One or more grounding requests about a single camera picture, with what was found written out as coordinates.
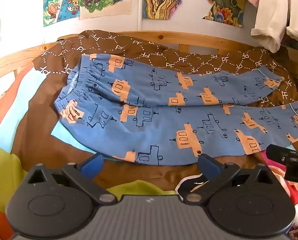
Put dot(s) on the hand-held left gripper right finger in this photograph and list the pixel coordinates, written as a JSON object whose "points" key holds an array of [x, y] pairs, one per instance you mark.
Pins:
{"points": [[207, 165]]}

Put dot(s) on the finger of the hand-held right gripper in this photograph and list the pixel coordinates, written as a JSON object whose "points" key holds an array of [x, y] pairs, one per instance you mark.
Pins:
{"points": [[276, 152]]}

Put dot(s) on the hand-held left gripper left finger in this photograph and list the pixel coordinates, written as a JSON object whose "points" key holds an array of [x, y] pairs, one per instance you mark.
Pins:
{"points": [[92, 165]]}

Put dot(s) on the blue car print pants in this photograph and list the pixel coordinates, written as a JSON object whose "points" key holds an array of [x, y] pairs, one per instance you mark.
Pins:
{"points": [[139, 135]]}

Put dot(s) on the black white-striped cloth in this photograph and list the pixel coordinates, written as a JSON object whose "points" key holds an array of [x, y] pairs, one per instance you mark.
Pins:
{"points": [[189, 183]]}

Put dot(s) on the pink floral cloth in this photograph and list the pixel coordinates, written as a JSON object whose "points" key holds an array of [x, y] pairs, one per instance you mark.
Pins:
{"points": [[297, 197]]}

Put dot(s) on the multicoloured bed sheet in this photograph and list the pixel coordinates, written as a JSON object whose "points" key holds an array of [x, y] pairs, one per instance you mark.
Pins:
{"points": [[39, 120]]}

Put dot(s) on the brown patterned duvet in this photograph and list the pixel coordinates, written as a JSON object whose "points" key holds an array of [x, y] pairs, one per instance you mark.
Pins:
{"points": [[149, 47]]}

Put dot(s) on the cream hanging garment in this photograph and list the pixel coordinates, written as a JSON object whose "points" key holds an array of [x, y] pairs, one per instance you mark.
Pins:
{"points": [[271, 17]]}

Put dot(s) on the wooden bed frame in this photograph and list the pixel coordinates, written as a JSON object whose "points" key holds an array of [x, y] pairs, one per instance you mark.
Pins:
{"points": [[201, 38]]}

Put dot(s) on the blue cartoon wall poster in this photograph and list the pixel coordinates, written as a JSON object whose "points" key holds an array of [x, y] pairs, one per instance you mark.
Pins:
{"points": [[59, 2]]}

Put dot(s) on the white wall pipe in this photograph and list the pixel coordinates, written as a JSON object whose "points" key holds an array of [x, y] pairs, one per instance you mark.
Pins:
{"points": [[139, 5]]}

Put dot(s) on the colourful swirl wall poster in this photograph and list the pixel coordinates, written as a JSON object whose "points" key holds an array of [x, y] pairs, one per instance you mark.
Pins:
{"points": [[164, 0]]}

